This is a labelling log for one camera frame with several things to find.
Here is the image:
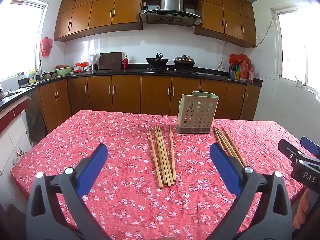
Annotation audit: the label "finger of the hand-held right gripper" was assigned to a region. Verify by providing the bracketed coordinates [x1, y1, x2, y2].
[300, 136, 320, 156]
[278, 138, 304, 162]

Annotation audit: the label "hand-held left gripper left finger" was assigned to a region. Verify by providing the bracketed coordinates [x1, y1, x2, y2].
[26, 144, 108, 240]

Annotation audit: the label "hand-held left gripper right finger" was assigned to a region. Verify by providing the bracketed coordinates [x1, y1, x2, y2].
[209, 142, 293, 240]

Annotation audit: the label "green perforated utensil holder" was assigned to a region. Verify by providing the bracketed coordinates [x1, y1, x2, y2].
[177, 91, 220, 133]

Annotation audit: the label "person's right hand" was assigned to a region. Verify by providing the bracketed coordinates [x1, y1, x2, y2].
[293, 188, 312, 230]

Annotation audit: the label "red floral tablecloth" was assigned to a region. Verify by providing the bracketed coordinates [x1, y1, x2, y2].
[10, 109, 304, 240]

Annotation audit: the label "brown sack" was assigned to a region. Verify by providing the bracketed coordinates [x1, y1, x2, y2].
[25, 105, 48, 139]

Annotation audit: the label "brown base cabinets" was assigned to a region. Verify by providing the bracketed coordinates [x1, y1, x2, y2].
[29, 75, 262, 133]

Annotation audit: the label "colourful seasoning packets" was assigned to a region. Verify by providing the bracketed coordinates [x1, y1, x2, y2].
[229, 62, 255, 83]

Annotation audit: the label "green basin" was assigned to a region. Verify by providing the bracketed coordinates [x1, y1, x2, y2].
[55, 67, 73, 76]

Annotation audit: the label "black kitchen countertop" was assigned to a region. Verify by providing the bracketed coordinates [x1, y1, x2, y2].
[0, 66, 263, 112]

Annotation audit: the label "steel sink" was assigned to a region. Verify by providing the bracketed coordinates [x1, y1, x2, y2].
[21, 79, 50, 88]

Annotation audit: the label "red and white plastic bag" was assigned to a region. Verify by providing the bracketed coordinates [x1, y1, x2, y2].
[73, 61, 91, 72]

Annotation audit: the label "metal cup with plastic bag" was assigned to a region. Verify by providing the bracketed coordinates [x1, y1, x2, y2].
[89, 53, 101, 70]

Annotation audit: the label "dark wooden cutting board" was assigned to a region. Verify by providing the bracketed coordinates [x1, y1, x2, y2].
[98, 52, 123, 70]

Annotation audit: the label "black gas stove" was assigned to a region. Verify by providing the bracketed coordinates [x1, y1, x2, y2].
[144, 66, 199, 75]

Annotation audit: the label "wok with lid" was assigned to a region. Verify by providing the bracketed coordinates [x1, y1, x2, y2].
[173, 54, 196, 67]

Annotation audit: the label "black wok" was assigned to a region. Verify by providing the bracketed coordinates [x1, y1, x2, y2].
[146, 53, 167, 67]

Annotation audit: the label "red hanging plastic bag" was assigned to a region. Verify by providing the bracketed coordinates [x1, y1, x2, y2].
[40, 37, 54, 57]

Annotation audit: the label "steel range hood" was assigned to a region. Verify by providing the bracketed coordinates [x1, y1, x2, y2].
[140, 0, 202, 27]

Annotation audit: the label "window with white frame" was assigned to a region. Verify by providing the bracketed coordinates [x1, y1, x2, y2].
[0, 0, 49, 80]
[270, 1, 320, 93]

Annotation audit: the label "white wall cable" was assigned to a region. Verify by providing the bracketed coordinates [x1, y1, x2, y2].
[255, 17, 274, 47]

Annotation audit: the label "brown wall cabinet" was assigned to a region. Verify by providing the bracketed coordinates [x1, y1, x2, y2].
[194, 0, 257, 48]
[54, 0, 144, 42]

